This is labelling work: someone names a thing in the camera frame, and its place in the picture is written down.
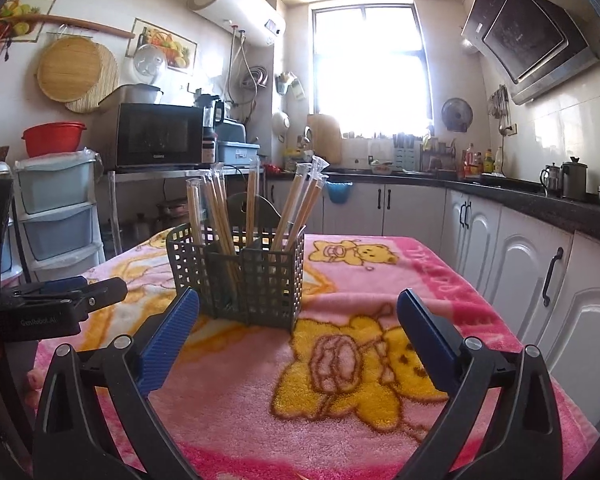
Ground wooden cutting board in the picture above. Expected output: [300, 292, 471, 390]
[306, 114, 343, 165]

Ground blue-grey plastic drawer unit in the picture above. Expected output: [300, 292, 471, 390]
[14, 150, 106, 281]

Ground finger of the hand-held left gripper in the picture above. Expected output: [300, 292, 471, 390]
[72, 276, 129, 322]
[0, 276, 88, 301]

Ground steel pot with lid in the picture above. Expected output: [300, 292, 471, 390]
[122, 83, 164, 106]

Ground long wooden rolling pin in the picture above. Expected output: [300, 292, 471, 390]
[0, 14, 136, 40]

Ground red plastic basin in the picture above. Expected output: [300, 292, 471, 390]
[21, 121, 87, 157]

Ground blue plastic storage box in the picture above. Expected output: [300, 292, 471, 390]
[216, 141, 261, 166]

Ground round woven straw mat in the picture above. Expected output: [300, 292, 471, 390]
[65, 42, 120, 113]

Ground hanging steel utensils bundle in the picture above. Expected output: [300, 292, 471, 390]
[489, 85, 511, 136]

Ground black glass range hood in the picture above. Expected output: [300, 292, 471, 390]
[461, 0, 600, 106]

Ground pale green knife holder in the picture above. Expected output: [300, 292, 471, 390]
[392, 133, 421, 166]

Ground fruit wall poster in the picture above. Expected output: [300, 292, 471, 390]
[126, 18, 198, 75]
[0, 0, 57, 41]

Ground black blender jug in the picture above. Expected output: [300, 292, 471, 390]
[195, 88, 226, 165]

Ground coiled grey hose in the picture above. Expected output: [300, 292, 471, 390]
[242, 65, 270, 88]

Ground stainless steel shelf table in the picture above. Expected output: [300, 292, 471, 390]
[107, 165, 265, 256]

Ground white base kitchen cabinets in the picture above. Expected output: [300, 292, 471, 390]
[265, 180, 600, 431]

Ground black kitchen countertop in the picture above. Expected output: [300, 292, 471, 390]
[265, 167, 600, 248]

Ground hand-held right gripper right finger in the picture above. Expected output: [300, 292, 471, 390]
[397, 288, 566, 480]

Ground white cylindrical water heater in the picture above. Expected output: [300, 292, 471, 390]
[187, 0, 287, 48]

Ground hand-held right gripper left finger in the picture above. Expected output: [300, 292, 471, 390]
[32, 287, 201, 480]

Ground small steel kettle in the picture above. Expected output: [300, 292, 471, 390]
[540, 162, 562, 196]

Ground blue hanging plastic bin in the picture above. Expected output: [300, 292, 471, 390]
[326, 180, 354, 204]

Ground small grey wall fan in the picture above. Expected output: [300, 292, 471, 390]
[441, 98, 473, 133]

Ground black microwave oven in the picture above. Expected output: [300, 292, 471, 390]
[116, 103, 205, 168]

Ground round bamboo tray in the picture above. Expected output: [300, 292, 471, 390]
[36, 37, 103, 101]

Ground white wall utensil holder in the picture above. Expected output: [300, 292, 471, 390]
[276, 72, 305, 101]

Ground white round hanging container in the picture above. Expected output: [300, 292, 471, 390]
[271, 110, 291, 143]

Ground bunch of bamboo chopsticks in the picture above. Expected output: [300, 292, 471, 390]
[186, 156, 329, 311]

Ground stacked steel steamer pot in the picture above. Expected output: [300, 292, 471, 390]
[155, 200, 188, 231]

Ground tall dark steel kettle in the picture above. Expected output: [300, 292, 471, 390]
[560, 156, 588, 201]

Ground pink printed bear blanket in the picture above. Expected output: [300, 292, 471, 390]
[32, 232, 593, 480]

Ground kitchen window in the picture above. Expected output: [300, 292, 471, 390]
[310, 5, 433, 133]

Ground green plastic utensil basket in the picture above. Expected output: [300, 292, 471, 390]
[166, 192, 306, 331]

